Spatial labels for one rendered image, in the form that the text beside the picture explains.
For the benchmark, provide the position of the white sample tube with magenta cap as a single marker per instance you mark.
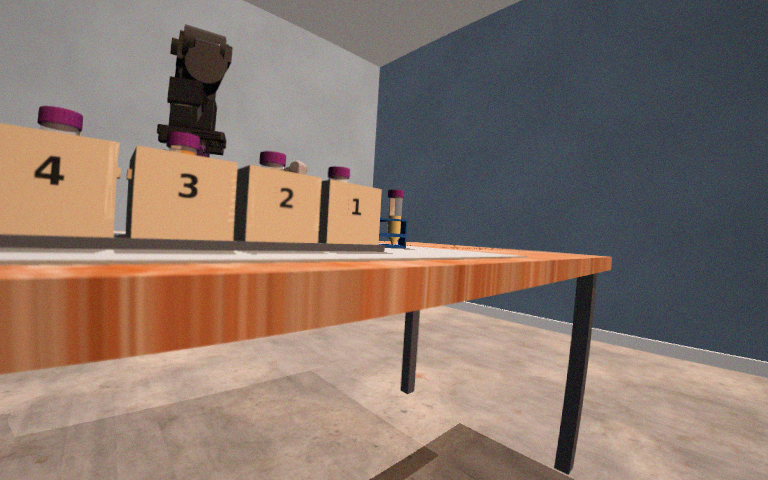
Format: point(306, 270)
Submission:
point(338, 173)

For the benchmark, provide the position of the graduated tube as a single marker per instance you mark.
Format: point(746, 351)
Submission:
point(183, 142)

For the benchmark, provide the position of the plastic tube with dark red cap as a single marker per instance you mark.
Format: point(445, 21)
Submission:
point(394, 212)

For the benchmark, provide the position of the conical centrifuge tube with orange liquid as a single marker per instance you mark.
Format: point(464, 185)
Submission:
point(272, 160)

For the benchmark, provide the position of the white sample tube with purple cap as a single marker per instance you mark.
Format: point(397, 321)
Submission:
point(61, 120)

